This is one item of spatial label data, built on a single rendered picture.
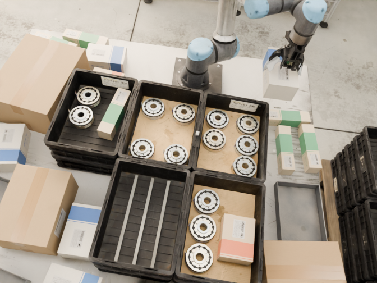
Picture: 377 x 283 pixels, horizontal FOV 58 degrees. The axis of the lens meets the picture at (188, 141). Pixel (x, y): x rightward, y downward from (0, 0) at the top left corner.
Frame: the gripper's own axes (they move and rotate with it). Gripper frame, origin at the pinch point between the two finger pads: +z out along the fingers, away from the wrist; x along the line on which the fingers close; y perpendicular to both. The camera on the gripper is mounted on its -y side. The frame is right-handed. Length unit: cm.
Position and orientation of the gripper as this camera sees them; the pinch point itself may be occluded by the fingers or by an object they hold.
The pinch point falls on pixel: (280, 71)
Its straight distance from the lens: 149.1
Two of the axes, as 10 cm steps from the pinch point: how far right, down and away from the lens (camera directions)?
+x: 9.9, 1.3, 0.3
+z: -0.9, 4.8, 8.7
